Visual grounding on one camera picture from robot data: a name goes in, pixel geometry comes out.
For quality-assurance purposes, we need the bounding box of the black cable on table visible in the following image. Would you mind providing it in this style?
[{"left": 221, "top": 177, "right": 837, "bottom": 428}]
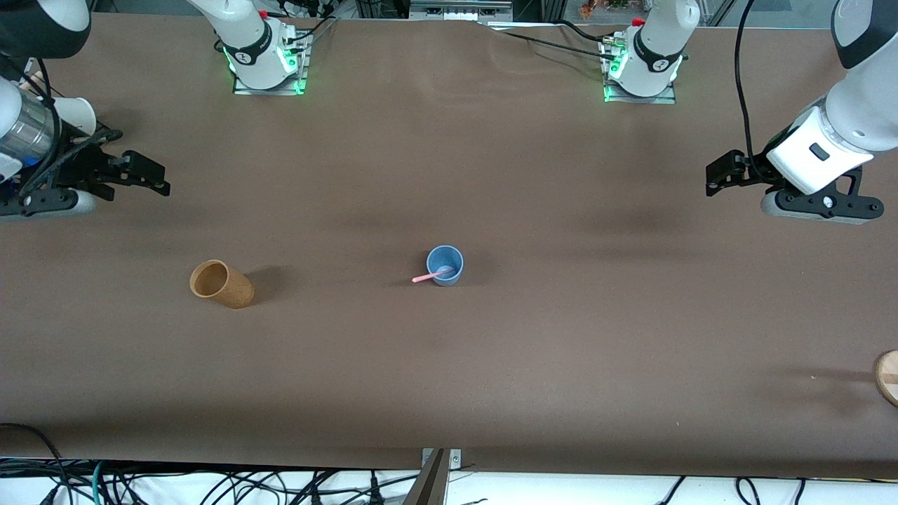
[{"left": 490, "top": 20, "right": 619, "bottom": 61}]

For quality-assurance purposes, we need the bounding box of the brown cup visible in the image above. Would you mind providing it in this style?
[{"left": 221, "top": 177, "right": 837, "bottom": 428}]
[{"left": 189, "top": 260, "right": 255, "bottom": 309}]

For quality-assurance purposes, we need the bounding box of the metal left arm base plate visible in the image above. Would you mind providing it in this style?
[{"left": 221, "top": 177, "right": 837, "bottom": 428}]
[{"left": 602, "top": 36, "right": 678, "bottom": 105}]

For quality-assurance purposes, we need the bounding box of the metal table edge bracket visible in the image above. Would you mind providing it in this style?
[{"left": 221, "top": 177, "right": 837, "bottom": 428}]
[{"left": 421, "top": 448, "right": 463, "bottom": 505}]

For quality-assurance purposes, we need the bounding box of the round wooden disc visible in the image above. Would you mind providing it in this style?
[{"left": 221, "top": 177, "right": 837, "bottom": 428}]
[{"left": 873, "top": 349, "right": 898, "bottom": 408}]

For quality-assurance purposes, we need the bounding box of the black looped floor cable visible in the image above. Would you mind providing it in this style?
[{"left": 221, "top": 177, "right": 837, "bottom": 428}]
[{"left": 0, "top": 423, "right": 74, "bottom": 505}]

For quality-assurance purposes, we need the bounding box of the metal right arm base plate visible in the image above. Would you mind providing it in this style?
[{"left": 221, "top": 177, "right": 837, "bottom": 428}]
[{"left": 232, "top": 29, "right": 310, "bottom": 96}]

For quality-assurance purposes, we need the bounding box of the dark metal bar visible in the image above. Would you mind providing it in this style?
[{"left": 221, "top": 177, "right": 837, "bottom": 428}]
[{"left": 403, "top": 449, "right": 450, "bottom": 505}]

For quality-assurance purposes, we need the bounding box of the white paper cup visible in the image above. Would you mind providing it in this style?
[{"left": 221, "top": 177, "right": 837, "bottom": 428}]
[{"left": 53, "top": 96, "right": 98, "bottom": 136}]

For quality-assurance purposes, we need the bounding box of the blue cup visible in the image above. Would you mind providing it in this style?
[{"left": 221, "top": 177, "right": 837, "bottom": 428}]
[{"left": 426, "top": 244, "right": 465, "bottom": 287}]

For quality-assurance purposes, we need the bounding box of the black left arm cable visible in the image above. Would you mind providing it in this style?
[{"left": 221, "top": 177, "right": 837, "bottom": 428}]
[{"left": 733, "top": 0, "right": 767, "bottom": 177}]

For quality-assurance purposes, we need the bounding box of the aluminium frame profile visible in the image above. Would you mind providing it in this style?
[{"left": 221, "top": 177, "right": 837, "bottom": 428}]
[{"left": 409, "top": 0, "right": 514, "bottom": 23}]

